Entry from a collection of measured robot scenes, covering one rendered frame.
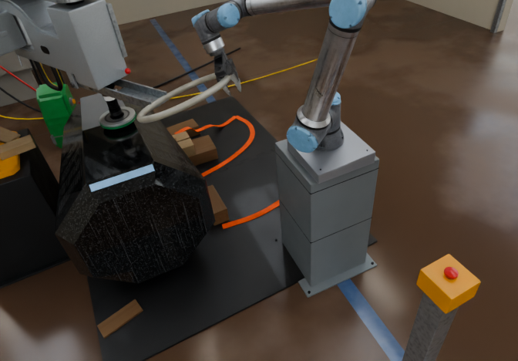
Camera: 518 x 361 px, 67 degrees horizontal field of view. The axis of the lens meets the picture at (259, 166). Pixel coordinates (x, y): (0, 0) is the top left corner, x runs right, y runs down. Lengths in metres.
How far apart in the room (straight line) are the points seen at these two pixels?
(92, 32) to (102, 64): 0.17
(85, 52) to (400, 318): 2.21
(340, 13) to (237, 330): 1.75
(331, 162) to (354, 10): 0.78
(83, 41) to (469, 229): 2.61
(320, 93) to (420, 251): 1.52
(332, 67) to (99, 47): 1.27
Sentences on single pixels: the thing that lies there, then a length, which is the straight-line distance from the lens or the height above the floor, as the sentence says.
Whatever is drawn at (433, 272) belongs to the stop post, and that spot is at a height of 1.08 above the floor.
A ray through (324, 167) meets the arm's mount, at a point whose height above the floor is 0.91.
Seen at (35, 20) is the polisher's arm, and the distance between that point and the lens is 2.59.
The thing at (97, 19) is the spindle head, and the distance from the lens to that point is 2.25.
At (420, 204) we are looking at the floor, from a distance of 3.08.
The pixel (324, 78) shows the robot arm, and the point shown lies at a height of 1.40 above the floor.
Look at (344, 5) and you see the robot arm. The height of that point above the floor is 1.69.
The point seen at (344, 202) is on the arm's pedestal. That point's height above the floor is 0.64.
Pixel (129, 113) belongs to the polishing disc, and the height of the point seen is 0.92.
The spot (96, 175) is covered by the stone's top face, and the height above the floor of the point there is 0.87.
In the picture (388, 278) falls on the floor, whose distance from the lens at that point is 2.61.
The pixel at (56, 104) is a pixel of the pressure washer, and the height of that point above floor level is 0.44.
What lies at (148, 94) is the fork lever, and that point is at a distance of 2.23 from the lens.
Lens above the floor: 2.10
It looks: 39 degrees down
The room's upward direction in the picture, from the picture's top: 6 degrees counter-clockwise
